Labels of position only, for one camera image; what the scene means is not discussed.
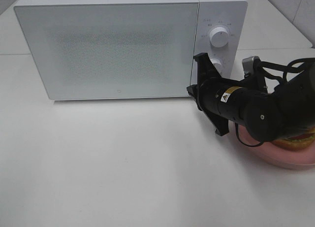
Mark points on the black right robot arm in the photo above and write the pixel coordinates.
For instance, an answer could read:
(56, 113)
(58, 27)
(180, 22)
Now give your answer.
(272, 101)

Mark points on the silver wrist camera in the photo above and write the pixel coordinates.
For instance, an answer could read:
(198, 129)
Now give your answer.
(248, 65)

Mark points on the lower white microwave knob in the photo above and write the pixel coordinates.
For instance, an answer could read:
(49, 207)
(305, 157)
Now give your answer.
(217, 64)

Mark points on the burger with lettuce and cheese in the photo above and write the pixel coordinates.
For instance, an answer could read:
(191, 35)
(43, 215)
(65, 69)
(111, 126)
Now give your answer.
(297, 143)

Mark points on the white microwave door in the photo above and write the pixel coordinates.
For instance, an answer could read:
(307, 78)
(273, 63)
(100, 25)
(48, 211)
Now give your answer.
(111, 51)

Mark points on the white microwave knob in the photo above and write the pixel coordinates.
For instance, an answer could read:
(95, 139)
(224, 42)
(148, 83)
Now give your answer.
(217, 64)
(219, 36)

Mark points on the upper white microwave knob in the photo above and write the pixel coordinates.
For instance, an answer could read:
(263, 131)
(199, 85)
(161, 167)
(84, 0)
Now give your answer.
(219, 36)

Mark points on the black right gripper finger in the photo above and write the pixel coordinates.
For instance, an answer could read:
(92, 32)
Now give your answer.
(192, 91)

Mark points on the pink round plate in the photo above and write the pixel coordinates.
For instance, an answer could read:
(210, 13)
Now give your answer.
(294, 160)

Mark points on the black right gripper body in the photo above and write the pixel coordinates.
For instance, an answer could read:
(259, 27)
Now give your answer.
(207, 97)

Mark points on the white microwave oven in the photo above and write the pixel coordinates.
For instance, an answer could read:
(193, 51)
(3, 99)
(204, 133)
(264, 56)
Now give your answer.
(229, 13)

